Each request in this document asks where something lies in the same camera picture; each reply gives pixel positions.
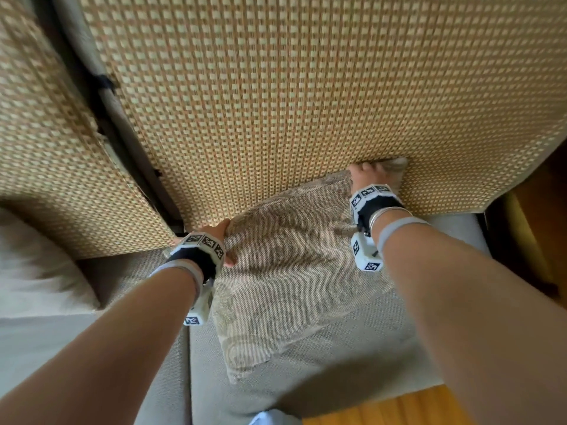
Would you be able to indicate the grey wristband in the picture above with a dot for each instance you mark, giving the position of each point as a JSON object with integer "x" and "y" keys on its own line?
{"x": 188, "y": 269}
{"x": 398, "y": 227}

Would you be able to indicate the beige fabric sofa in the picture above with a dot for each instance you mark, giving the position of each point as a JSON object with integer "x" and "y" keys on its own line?
{"x": 354, "y": 354}

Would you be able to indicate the plain cream cushion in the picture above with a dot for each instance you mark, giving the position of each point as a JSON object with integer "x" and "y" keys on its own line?
{"x": 35, "y": 269}

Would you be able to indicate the large woven checkered mat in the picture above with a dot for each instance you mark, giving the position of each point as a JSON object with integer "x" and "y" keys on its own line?
{"x": 310, "y": 92}

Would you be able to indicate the person's right forearm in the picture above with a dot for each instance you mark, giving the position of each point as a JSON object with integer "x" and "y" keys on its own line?
{"x": 478, "y": 323}

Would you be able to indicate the beige spiral patterned pillow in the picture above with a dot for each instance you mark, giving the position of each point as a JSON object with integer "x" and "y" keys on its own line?
{"x": 288, "y": 278}

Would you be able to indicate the person's left forearm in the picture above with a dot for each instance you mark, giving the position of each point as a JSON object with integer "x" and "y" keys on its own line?
{"x": 110, "y": 349}

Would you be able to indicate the person's left thumb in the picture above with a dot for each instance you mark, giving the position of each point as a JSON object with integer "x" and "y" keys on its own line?
{"x": 229, "y": 261}

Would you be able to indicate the small woven checkered mat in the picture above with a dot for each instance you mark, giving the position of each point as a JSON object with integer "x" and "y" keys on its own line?
{"x": 48, "y": 150}

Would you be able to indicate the white marker wrist tracker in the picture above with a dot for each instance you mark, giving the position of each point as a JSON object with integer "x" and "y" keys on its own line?
{"x": 201, "y": 256}
{"x": 372, "y": 203}

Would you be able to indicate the person's right fingers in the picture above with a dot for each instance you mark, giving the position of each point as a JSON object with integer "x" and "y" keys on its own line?
{"x": 367, "y": 166}

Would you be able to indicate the person's left hand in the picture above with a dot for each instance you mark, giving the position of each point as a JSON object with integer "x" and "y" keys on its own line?
{"x": 219, "y": 227}

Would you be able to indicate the dark wooden side furniture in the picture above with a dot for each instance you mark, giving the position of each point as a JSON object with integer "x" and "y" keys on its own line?
{"x": 531, "y": 225}

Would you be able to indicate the person's light blue clothing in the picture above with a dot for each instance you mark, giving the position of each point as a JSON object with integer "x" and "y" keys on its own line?
{"x": 274, "y": 418}

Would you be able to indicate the person's right hand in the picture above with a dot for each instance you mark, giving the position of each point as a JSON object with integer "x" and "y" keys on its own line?
{"x": 371, "y": 176}

